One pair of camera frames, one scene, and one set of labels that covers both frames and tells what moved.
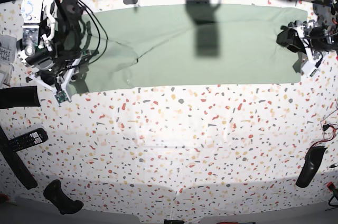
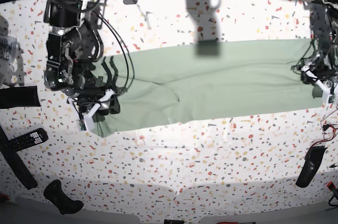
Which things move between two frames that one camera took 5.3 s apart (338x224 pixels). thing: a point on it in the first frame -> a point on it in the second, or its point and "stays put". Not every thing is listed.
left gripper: [58, 76] -> [92, 111]
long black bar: [16, 162] stays put
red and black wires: [329, 131] stays put
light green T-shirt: [137, 45] -> [160, 86]
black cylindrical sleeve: [20, 96] stays put
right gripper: [303, 37] -> [322, 87]
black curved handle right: [312, 160] stays put
